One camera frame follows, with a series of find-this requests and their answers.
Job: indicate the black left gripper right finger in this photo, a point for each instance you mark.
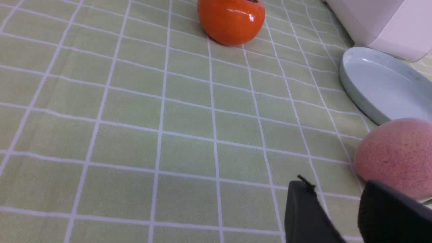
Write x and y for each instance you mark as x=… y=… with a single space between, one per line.
x=388 y=216

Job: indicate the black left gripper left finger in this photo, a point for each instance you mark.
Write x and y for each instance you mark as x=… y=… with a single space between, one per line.
x=305 y=219

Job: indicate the white toaster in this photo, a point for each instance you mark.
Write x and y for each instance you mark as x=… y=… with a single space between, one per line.
x=401 y=28

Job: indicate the pink peach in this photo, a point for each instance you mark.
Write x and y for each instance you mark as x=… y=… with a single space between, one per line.
x=398 y=153

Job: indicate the light blue plate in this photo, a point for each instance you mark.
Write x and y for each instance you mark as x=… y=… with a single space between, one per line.
x=383 y=87

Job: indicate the green checkered tablecloth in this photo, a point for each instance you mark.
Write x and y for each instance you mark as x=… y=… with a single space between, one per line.
x=122 y=121

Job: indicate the orange persimmon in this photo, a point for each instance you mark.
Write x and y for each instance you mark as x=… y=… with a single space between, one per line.
x=231 y=22

